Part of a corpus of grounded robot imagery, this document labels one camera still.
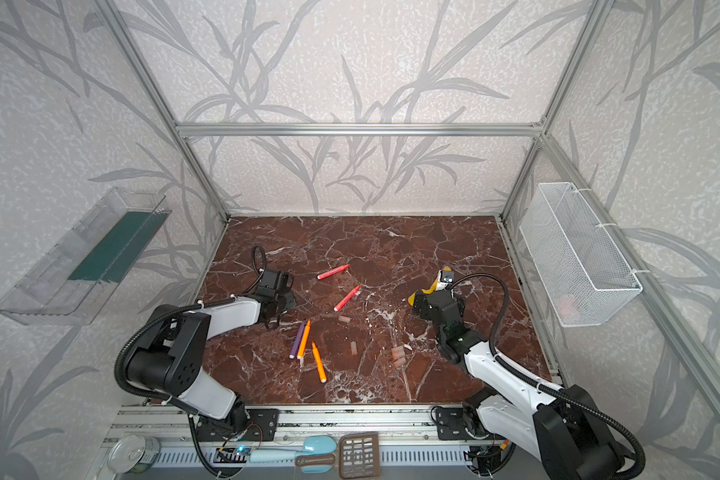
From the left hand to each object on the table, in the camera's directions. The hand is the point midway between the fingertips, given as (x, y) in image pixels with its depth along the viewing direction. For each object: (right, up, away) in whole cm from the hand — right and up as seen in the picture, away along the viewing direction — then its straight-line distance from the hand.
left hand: (291, 288), depth 97 cm
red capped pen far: (+12, +5, +8) cm, 15 cm away
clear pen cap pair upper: (+34, -17, -12) cm, 40 cm away
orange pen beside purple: (+7, -14, -10) cm, 18 cm away
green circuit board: (-7, -37, -25) cm, 45 cm away
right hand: (+45, +3, -10) cm, 47 cm away
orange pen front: (+12, -19, -15) cm, 27 cm away
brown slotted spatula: (+24, -36, -27) cm, 51 cm away
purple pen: (+5, -14, -10) cm, 18 cm away
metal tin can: (-26, -32, -32) cm, 52 cm away
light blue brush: (+13, -34, -26) cm, 45 cm away
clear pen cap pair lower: (+35, -19, -13) cm, 42 cm away
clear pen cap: (+18, -9, -6) cm, 21 cm away
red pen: (+20, -2, +1) cm, 20 cm away
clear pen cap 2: (+21, -15, -11) cm, 28 cm away
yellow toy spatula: (+46, -1, +2) cm, 46 cm away
